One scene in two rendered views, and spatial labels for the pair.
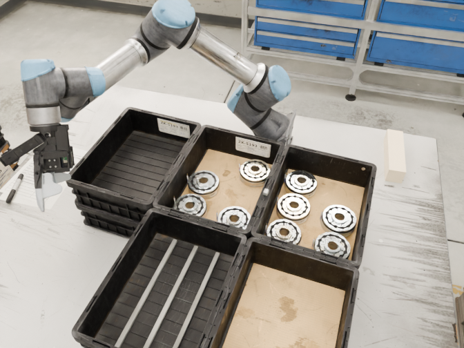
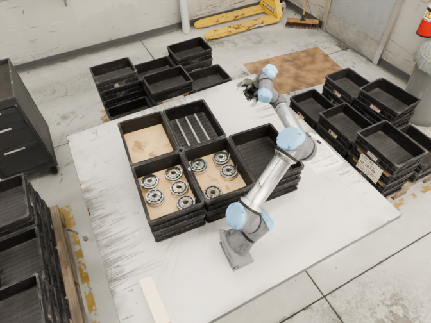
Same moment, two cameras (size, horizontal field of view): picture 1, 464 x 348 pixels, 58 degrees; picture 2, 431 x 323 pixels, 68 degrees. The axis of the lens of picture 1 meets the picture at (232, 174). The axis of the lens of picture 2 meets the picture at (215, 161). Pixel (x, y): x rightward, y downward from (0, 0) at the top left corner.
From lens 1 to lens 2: 1.95 m
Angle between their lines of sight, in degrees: 78
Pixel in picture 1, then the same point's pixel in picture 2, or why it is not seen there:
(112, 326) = (203, 118)
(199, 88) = not seen: outside the picture
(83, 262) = not seen: hidden behind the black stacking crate
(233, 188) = (215, 182)
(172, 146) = not seen: hidden behind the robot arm
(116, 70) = (285, 122)
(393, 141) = (159, 307)
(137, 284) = (209, 130)
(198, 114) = (308, 241)
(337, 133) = (208, 302)
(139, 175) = (261, 159)
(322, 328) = (137, 157)
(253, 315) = (163, 146)
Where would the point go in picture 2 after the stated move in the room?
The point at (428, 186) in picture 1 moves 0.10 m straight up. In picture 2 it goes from (123, 297) to (117, 289)
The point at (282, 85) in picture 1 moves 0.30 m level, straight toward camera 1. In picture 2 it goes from (229, 211) to (195, 170)
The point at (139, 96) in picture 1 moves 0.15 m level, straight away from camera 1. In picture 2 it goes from (360, 225) to (387, 239)
